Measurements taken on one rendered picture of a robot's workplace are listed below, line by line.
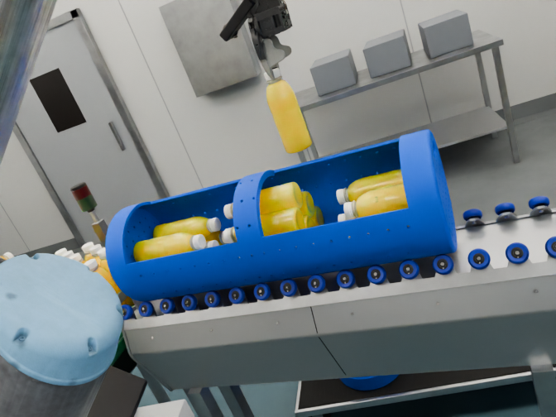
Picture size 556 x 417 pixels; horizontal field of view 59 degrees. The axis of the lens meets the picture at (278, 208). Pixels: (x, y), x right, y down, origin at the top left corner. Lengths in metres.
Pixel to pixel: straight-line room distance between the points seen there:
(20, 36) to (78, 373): 0.33
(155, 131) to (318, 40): 1.80
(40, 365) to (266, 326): 0.83
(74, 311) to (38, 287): 0.05
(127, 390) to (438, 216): 0.66
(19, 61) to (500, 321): 1.02
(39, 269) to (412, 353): 0.95
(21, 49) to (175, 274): 0.85
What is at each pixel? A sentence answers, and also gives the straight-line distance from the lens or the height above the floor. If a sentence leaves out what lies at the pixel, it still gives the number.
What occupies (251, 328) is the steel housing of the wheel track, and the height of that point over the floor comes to 0.87.
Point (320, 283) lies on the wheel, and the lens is 1.20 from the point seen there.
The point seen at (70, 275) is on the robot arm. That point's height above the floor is 1.39.
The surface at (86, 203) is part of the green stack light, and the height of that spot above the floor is 1.19.
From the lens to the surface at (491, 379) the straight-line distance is 2.03.
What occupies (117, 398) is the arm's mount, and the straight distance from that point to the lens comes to 0.87.
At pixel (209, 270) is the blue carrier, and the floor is 1.07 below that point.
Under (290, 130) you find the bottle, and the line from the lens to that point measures 1.21.
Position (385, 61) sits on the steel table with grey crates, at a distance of 3.78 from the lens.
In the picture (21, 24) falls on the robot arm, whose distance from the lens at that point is 0.53.
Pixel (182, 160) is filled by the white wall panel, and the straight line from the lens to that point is 5.03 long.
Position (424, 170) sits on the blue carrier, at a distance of 1.04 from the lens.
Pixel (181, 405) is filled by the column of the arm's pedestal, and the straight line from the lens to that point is 0.82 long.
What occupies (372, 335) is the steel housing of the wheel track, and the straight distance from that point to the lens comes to 1.24.
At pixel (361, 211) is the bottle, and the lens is 1.11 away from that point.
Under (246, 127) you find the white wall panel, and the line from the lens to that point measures 4.75.
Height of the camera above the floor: 1.57
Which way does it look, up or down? 21 degrees down
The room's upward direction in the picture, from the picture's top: 22 degrees counter-clockwise
